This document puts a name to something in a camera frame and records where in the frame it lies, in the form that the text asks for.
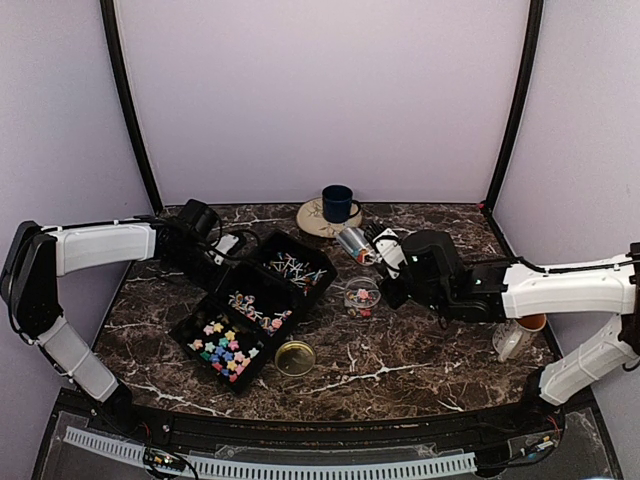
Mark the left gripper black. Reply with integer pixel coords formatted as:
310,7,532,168
165,243,237,296

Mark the clear plastic jar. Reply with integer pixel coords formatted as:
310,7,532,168
343,277,382,319

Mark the black three-compartment candy tray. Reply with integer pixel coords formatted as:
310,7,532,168
169,230,337,394

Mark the metal scoop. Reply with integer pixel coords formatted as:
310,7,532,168
336,227,375,266

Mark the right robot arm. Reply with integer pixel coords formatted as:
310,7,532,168
370,229,639,434

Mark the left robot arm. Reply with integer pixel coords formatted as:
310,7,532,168
1,200,242,436

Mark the dark blue mug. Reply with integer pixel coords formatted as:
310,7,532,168
322,185,361,224

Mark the beige ceramic plate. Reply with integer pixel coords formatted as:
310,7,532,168
296,197,363,239

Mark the gold jar lid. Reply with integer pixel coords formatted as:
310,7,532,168
274,341,316,377

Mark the white mug yellow inside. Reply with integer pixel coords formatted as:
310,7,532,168
492,314,547,363

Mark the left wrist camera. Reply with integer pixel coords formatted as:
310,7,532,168
208,234,239,265

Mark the white slotted cable duct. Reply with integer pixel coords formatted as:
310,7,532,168
63,427,478,479

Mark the left black frame post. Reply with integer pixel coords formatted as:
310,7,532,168
99,0,164,213

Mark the black frame post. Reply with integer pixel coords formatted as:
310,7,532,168
99,0,164,213
483,0,545,216

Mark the right black frame post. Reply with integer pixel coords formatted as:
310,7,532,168
483,0,545,216

